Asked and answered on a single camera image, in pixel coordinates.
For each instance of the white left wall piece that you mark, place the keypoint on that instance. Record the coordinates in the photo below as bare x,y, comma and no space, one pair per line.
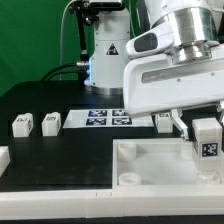
4,159

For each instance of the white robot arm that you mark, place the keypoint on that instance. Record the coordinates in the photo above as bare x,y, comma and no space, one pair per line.
176,63

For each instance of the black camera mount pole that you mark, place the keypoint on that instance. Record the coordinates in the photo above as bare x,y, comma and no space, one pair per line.
86,16

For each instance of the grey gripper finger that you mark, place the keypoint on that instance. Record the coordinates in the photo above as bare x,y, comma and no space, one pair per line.
220,109

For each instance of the white marker sheet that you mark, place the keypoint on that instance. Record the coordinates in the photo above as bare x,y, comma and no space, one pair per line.
90,118

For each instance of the white front wall rail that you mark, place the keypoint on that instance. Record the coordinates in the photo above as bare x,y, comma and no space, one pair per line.
118,202

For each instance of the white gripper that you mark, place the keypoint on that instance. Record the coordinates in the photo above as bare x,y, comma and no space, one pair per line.
153,83

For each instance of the white square tabletop part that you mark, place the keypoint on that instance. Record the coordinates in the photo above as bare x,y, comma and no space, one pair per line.
166,162

